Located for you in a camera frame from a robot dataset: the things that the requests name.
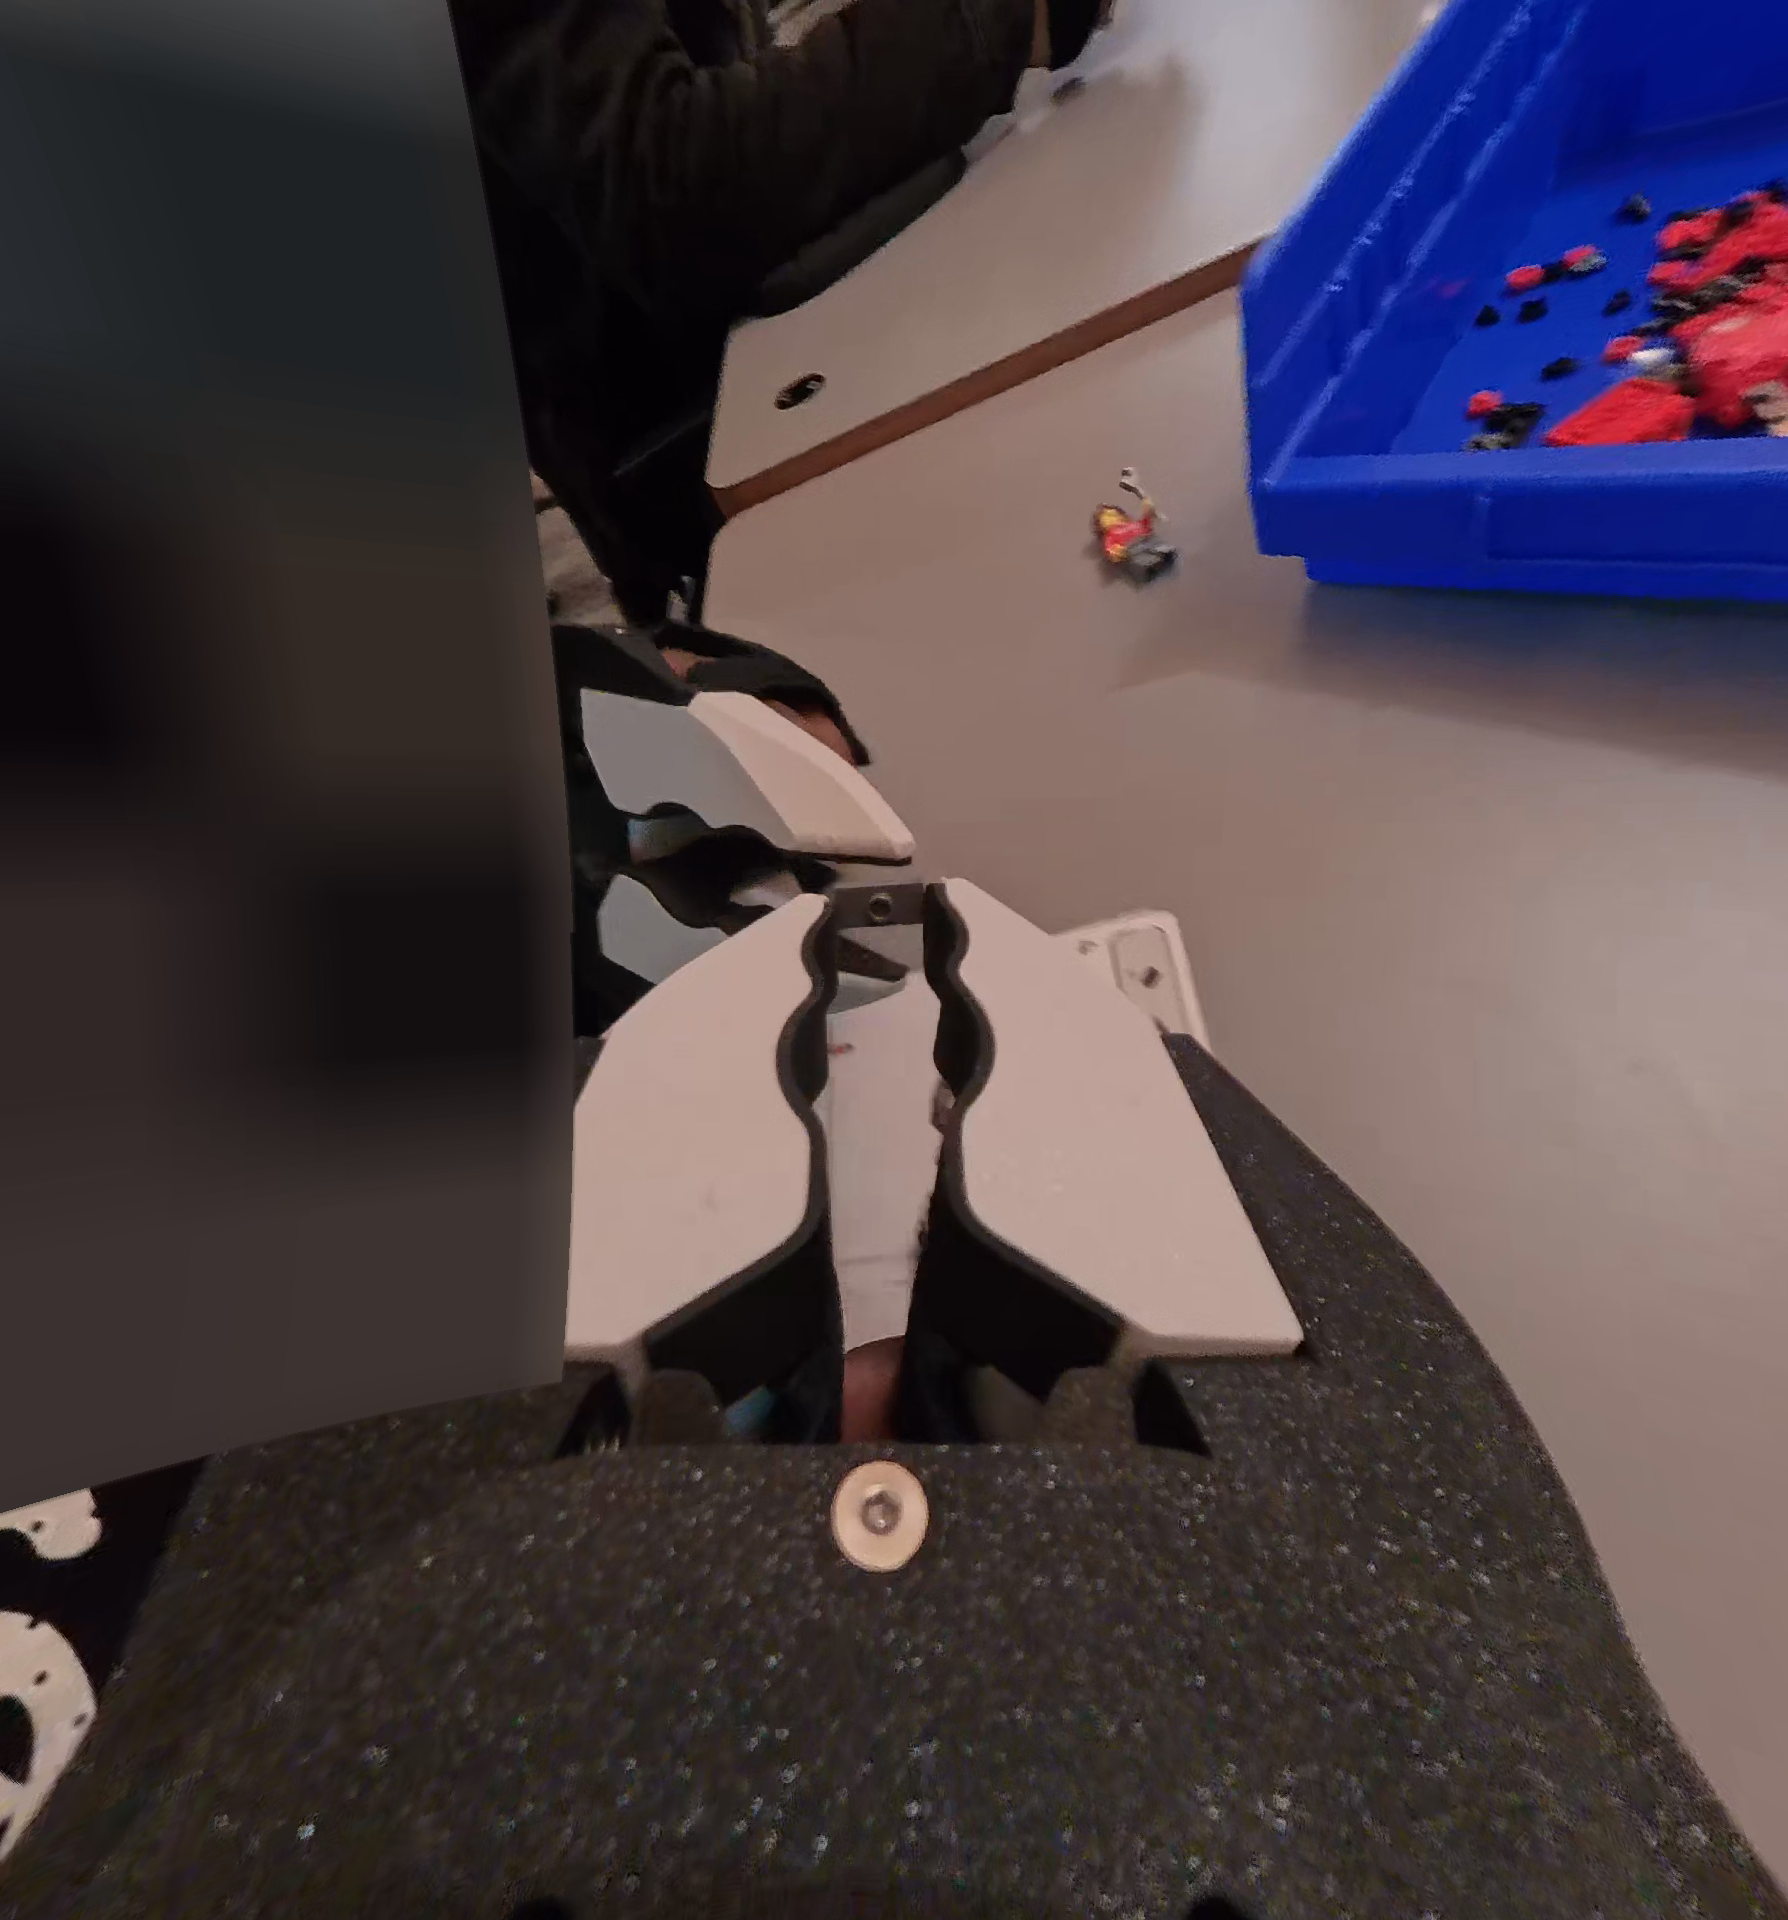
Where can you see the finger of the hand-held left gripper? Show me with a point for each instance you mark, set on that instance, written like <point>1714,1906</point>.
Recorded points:
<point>775,766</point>
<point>616,929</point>

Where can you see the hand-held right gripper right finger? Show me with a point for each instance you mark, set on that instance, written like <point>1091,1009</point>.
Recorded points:
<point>1091,1185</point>

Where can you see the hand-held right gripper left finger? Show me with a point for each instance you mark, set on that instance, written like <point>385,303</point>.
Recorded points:
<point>685,1199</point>

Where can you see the blue plastic bin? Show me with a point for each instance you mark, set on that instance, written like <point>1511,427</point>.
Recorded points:
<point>1435,509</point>

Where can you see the lego minifigure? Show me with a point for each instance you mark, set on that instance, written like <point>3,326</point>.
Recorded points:
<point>1127,529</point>

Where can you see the pile of red black lego pieces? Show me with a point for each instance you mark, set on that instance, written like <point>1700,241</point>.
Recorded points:
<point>1763,331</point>

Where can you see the black white printed cloth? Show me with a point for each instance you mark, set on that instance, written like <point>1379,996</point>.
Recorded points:
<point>23,1665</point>

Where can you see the dark metal bracket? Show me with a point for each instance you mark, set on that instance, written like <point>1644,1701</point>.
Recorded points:
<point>894,908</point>

